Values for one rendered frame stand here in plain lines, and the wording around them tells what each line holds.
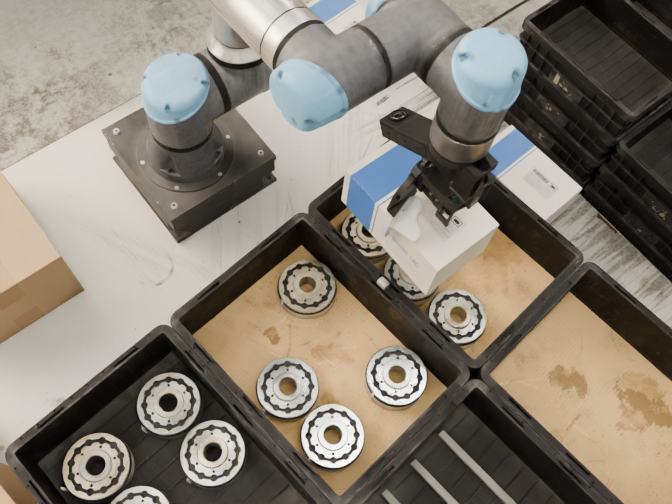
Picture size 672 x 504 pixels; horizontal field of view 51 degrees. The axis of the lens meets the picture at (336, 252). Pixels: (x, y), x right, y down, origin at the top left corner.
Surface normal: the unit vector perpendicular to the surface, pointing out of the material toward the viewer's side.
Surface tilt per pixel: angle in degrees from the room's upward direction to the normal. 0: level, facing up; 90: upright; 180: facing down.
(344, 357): 0
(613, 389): 0
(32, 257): 0
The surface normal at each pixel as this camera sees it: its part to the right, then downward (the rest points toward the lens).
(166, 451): 0.07, -0.42
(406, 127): -0.22, -0.74
